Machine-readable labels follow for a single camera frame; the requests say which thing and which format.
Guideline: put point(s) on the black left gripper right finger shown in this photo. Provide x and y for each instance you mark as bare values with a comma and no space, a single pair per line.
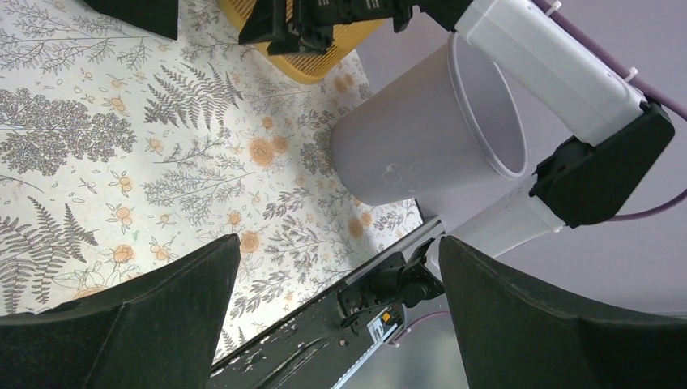
517,331

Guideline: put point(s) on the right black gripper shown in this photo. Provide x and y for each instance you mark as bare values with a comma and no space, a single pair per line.
314,22

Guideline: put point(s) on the grey plastic bin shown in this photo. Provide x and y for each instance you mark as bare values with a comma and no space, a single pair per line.
449,121

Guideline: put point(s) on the floral tablecloth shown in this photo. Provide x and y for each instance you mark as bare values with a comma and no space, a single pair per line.
122,151

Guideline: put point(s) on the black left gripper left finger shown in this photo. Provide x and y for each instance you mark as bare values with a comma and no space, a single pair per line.
159,330

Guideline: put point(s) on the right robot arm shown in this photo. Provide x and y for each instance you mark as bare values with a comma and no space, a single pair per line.
514,91

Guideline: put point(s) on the yellow wastebasket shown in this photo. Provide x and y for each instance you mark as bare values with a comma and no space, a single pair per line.
306,69

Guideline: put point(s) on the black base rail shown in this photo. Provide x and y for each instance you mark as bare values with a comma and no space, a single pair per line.
324,342

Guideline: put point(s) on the black round bucket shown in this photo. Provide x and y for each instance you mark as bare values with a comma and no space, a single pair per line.
157,16

